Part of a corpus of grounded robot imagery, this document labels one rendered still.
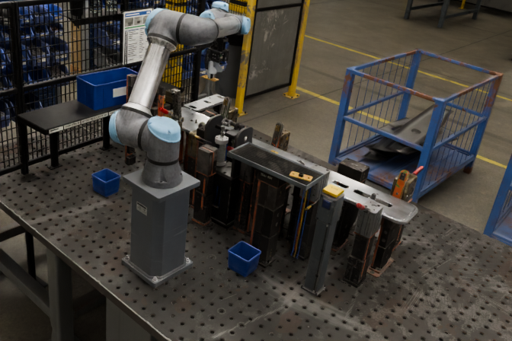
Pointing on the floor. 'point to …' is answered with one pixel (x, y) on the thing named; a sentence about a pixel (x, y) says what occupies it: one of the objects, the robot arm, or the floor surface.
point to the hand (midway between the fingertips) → (209, 74)
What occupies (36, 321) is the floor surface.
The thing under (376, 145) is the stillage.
